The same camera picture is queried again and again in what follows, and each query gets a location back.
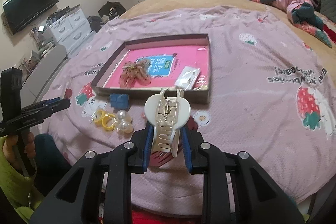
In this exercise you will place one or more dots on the black flat television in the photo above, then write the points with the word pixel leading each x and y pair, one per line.
pixel 30 7

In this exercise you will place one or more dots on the small lit phone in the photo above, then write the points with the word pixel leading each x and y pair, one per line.
pixel 41 28

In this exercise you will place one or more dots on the glitter bow hair clip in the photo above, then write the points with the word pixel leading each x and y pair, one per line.
pixel 134 73

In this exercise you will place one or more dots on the person's left forearm green sleeve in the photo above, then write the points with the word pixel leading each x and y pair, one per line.
pixel 13 187

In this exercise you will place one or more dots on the clear plastic earring packet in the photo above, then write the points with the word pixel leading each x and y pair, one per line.
pixel 187 77

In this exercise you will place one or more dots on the pearl earrings packet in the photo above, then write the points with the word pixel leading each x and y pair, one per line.
pixel 123 121

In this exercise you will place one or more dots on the white hair claw clip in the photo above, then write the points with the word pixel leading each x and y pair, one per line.
pixel 153 108

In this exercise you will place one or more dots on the person's left hand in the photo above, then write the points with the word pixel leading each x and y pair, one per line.
pixel 31 145

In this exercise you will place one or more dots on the white drawer cabinet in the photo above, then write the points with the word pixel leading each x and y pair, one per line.
pixel 71 27

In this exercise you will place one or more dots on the grey curved bed footboard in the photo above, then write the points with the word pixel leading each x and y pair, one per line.
pixel 44 69

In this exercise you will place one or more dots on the dark grey bag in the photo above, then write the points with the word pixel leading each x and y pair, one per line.
pixel 95 22

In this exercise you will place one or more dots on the yellow hoop earrings packet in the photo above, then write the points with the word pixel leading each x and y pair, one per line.
pixel 103 119

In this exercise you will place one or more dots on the person's dark pants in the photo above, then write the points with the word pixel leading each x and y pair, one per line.
pixel 52 161

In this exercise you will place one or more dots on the blue square hair clip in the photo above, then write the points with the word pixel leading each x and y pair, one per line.
pixel 119 101

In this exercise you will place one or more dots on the red cloth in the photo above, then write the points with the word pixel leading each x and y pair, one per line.
pixel 157 217

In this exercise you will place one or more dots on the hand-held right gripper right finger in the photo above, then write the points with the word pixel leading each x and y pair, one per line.
pixel 187 146

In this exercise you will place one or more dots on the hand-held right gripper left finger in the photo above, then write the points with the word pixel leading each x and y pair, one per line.
pixel 148 141

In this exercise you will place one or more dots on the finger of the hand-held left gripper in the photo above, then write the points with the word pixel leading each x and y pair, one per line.
pixel 59 106
pixel 50 102

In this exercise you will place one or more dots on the cardboard box with pink bottom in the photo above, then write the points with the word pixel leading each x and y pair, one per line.
pixel 189 56

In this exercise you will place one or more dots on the black bag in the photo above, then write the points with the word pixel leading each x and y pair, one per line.
pixel 111 10

